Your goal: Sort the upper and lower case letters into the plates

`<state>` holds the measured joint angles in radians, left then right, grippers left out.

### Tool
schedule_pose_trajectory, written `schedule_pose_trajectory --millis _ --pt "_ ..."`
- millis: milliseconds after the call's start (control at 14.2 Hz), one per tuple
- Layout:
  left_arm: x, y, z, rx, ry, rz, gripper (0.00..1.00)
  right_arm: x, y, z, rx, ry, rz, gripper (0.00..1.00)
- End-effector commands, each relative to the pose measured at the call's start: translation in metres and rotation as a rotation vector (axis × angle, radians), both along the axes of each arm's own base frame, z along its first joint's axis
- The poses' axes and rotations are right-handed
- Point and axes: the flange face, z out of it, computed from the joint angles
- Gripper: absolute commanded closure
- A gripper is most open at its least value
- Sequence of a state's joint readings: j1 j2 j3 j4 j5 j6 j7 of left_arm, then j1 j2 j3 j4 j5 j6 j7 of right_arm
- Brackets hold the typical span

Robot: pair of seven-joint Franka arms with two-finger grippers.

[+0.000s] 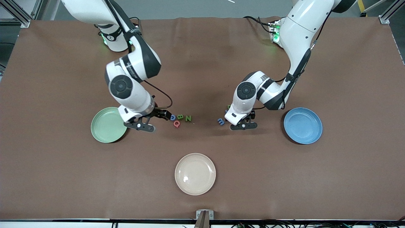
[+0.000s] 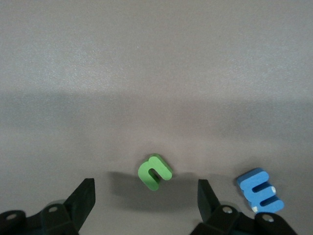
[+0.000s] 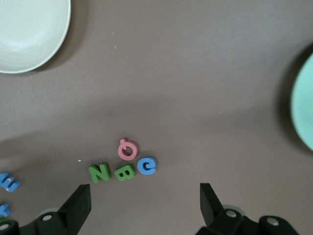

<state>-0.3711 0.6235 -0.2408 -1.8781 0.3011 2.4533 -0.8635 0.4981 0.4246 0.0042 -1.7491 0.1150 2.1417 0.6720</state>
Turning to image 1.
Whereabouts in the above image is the black cable bundle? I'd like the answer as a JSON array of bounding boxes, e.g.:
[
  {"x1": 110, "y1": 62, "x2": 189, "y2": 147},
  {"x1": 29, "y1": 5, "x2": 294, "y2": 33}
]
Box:
[{"x1": 231, "y1": 217, "x2": 405, "y2": 228}]

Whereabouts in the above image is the brown table cover cloth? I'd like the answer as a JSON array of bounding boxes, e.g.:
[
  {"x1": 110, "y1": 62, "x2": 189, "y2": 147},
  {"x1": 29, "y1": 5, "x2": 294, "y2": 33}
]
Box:
[{"x1": 0, "y1": 16, "x2": 405, "y2": 220}]

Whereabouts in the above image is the light green plate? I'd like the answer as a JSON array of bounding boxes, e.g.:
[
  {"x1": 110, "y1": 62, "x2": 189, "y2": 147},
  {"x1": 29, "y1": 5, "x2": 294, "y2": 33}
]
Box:
[{"x1": 91, "y1": 107, "x2": 128, "y2": 143}]

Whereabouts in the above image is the black cable along right arm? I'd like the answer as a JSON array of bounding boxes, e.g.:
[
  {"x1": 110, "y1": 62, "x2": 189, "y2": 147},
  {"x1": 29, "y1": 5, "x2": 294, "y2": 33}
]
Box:
[{"x1": 104, "y1": 0, "x2": 173, "y2": 111}]

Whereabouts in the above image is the black left arm base cable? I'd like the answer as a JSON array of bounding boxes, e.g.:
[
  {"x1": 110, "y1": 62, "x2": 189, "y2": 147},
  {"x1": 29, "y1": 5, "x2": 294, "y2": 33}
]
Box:
[{"x1": 243, "y1": 15, "x2": 273, "y2": 34}]

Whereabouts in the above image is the black right arm base cable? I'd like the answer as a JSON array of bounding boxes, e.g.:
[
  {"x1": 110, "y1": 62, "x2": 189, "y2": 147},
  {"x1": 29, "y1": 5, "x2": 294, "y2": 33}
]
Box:
[{"x1": 129, "y1": 16, "x2": 141, "y2": 32}]

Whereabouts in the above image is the beige plate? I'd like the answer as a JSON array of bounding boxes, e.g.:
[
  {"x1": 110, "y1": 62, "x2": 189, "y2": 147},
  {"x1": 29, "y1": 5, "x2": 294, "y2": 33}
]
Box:
[{"x1": 175, "y1": 153, "x2": 216, "y2": 196}]

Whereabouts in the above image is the blue plate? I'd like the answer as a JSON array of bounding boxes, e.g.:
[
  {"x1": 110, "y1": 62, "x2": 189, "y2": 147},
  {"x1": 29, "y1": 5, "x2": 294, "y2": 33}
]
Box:
[{"x1": 283, "y1": 107, "x2": 323, "y2": 145}]

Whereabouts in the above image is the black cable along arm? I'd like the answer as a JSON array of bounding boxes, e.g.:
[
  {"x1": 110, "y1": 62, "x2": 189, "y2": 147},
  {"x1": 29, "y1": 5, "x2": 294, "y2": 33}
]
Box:
[
  {"x1": 104, "y1": 0, "x2": 173, "y2": 111},
  {"x1": 253, "y1": 9, "x2": 333, "y2": 111}
]

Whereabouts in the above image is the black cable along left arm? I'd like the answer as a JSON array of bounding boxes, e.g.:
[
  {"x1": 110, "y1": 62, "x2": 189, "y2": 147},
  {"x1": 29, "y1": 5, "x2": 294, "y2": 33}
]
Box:
[{"x1": 253, "y1": 9, "x2": 333, "y2": 111}]

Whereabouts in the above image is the black arm base cable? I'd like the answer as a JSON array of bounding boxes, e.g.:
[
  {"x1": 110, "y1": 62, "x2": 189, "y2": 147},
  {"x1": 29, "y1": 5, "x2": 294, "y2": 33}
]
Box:
[
  {"x1": 129, "y1": 16, "x2": 141, "y2": 32},
  {"x1": 243, "y1": 15, "x2": 273, "y2": 34}
]

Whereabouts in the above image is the brown tapered pole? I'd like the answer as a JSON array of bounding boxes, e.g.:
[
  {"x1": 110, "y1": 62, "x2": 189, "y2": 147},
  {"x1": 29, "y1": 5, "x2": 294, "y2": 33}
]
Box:
[{"x1": 194, "y1": 212, "x2": 208, "y2": 228}]

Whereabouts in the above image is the aluminium frame profile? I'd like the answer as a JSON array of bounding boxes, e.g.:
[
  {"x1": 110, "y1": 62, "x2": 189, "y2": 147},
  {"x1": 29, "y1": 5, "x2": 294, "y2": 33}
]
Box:
[
  {"x1": 378, "y1": 0, "x2": 405, "y2": 24},
  {"x1": 0, "y1": 0, "x2": 43, "y2": 28}
]

